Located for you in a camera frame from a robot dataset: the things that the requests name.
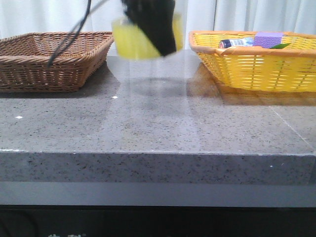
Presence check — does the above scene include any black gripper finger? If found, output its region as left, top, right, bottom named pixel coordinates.
left=121, top=0, right=176, bottom=56

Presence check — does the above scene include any yellowish packing tape roll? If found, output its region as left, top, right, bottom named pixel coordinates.
left=111, top=12, right=184, bottom=60

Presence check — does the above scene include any yellow woven plastic basket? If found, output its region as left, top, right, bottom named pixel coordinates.
left=189, top=31, right=316, bottom=92

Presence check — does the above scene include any small dark-capped bottle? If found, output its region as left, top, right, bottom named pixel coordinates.
left=218, top=37, right=254, bottom=48

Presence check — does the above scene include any purple sponge block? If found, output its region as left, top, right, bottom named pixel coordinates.
left=253, top=32, right=283, bottom=48

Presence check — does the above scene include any brown wicker basket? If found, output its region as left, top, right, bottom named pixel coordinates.
left=0, top=32, right=114, bottom=92

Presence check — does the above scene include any white curtain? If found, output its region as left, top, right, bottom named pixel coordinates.
left=0, top=0, right=316, bottom=49

